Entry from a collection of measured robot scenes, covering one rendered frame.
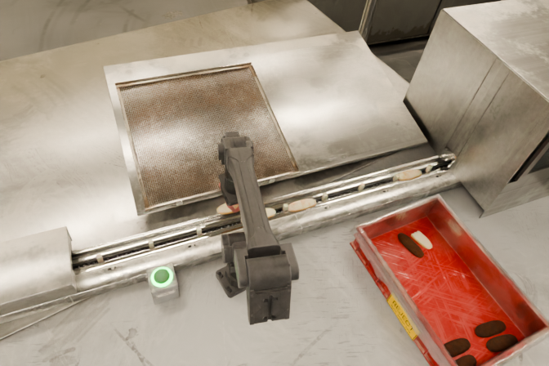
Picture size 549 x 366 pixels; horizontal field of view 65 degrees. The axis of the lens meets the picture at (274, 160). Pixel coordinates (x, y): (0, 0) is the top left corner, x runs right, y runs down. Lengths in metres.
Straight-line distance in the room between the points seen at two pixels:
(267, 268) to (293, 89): 0.99
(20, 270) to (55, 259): 0.08
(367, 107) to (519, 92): 0.54
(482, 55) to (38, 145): 1.47
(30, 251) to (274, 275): 0.73
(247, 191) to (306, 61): 0.95
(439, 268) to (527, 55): 0.68
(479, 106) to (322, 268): 0.70
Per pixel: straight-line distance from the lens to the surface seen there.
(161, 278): 1.20
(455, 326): 1.38
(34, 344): 1.30
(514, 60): 1.46
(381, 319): 1.31
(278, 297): 0.81
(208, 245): 1.29
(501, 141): 1.48
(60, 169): 1.60
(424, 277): 1.41
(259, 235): 0.83
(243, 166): 0.98
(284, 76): 1.69
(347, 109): 1.65
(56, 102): 1.84
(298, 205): 1.39
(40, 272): 1.27
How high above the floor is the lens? 1.97
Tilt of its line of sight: 48 degrees down
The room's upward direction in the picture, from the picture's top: 8 degrees clockwise
